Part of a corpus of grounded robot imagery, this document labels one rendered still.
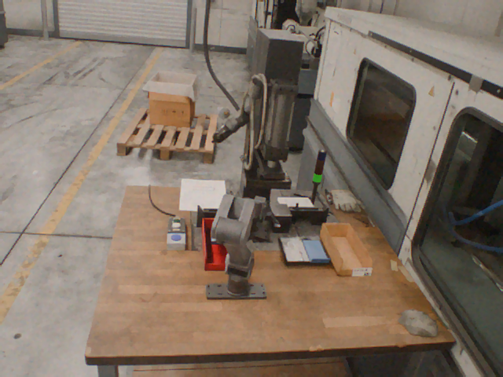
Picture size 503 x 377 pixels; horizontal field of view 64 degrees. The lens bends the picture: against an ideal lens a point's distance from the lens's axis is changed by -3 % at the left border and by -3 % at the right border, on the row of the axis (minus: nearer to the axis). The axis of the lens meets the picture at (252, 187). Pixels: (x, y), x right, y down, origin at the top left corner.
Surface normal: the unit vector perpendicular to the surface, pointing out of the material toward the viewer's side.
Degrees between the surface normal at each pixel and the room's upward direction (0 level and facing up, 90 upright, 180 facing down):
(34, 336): 0
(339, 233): 90
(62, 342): 0
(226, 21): 90
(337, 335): 0
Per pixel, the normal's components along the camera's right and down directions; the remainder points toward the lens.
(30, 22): 0.08, 0.48
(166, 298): 0.11, -0.88
